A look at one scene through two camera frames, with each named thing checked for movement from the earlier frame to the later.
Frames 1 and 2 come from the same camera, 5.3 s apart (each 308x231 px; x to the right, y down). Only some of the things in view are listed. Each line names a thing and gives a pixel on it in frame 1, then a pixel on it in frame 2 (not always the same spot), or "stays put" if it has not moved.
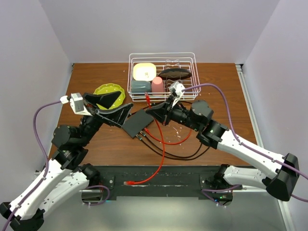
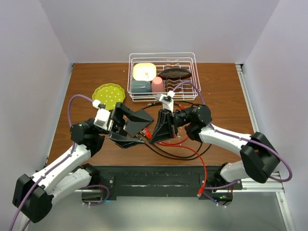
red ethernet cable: x=162 y=140 → x=148 y=134
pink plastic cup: x=157 y=86 stays put
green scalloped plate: x=110 y=87 stays put
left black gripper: x=117 y=116 → x=120 y=125
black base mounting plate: x=204 y=181 stays put
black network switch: x=136 y=121 stays put
